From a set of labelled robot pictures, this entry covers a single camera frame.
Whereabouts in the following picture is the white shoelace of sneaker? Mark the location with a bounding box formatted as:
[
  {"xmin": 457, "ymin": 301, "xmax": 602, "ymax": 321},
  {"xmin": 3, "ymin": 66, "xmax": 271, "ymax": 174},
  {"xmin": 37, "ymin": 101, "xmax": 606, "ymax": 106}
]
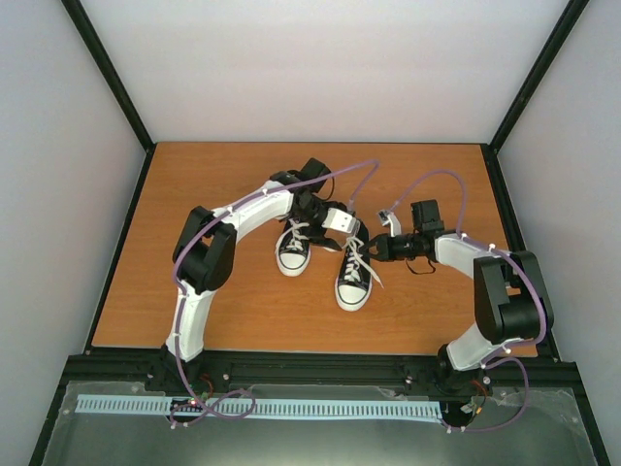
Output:
[
  {"xmin": 337, "ymin": 236, "xmax": 383, "ymax": 291},
  {"xmin": 276, "ymin": 218, "xmax": 310, "ymax": 255}
]

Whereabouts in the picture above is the black sneaker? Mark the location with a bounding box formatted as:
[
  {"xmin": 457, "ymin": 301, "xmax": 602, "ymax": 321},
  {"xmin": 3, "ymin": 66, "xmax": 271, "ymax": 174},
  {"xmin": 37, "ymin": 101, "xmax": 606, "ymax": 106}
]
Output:
[
  {"xmin": 275, "ymin": 218, "xmax": 311, "ymax": 278},
  {"xmin": 335, "ymin": 223, "xmax": 376, "ymax": 312}
]

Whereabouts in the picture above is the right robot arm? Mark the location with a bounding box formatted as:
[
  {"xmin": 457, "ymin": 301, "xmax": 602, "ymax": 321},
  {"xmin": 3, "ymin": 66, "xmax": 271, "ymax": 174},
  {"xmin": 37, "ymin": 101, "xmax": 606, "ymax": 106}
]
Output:
[{"xmin": 362, "ymin": 199, "xmax": 554, "ymax": 394}]

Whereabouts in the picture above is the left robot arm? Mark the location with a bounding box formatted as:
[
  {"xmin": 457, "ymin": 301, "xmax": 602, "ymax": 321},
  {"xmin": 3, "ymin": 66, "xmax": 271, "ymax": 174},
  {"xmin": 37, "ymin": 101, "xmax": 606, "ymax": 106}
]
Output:
[{"xmin": 165, "ymin": 158, "xmax": 352, "ymax": 391}]

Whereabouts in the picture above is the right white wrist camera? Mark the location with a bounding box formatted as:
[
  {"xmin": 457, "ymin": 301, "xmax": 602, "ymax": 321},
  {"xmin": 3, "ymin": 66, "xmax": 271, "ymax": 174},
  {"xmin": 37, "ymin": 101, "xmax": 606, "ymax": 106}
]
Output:
[{"xmin": 377, "ymin": 209, "xmax": 402, "ymax": 238}]

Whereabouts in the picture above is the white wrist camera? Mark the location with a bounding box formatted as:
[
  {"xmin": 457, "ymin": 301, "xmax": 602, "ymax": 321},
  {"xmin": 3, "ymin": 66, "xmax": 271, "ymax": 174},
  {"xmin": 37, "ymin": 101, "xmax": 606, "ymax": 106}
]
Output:
[
  {"xmin": 377, "ymin": 209, "xmax": 402, "ymax": 238},
  {"xmin": 321, "ymin": 208, "xmax": 359, "ymax": 234}
]

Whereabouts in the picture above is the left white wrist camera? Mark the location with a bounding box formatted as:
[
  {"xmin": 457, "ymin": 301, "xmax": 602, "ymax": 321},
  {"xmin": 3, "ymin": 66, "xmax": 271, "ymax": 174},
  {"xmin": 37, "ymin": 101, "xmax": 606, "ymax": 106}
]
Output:
[{"xmin": 321, "ymin": 208, "xmax": 359, "ymax": 234}]

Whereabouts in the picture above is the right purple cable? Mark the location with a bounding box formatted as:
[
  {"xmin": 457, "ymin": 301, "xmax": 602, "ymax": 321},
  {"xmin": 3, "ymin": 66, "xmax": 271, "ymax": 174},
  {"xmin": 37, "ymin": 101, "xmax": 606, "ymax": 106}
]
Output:
[{"xmin": 393, "ymin": 168, "xmax": 549, "ymax": 434}]

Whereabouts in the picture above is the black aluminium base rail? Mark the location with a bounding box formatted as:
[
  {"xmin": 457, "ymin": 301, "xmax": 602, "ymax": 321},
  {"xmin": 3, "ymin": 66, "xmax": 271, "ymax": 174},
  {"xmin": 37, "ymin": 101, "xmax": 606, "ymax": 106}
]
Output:
[{"xmin": 59, "ymin": 350, "xmax": 584, "ymax": 398}]

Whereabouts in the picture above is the right black frame post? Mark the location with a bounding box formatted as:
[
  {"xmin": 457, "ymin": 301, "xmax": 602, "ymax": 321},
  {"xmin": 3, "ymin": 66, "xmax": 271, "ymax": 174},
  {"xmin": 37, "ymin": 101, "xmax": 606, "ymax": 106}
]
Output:
[{"xmin": 488, "ymin": 0, "xmax": 591, "ymax": 152}]

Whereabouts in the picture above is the black frame post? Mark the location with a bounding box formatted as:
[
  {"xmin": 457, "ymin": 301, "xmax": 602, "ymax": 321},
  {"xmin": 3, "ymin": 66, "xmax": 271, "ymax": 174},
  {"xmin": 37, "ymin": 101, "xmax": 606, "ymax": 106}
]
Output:
[
  {"xmin": 60, "ymin": 0, "xmax": 157, "ymax": 152},
  {"xmin": 488, "ymin": 0, "xmax": 591, "ymax": 152}
]

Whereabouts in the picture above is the white slotted cable duct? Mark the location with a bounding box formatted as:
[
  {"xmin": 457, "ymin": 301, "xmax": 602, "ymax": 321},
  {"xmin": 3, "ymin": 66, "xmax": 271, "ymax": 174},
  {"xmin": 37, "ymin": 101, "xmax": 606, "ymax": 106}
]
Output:
[{"xmin": 75, "ymin": 394, "xmax": 441, "ymax": 423}]

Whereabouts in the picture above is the left black frame post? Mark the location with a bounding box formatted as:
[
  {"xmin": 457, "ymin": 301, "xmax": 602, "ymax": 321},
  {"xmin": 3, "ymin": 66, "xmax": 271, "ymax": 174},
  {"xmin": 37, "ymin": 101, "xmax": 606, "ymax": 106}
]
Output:
[{"xmin": 60, "ymin": 0, "xmax": 157, "ymax": 152}]

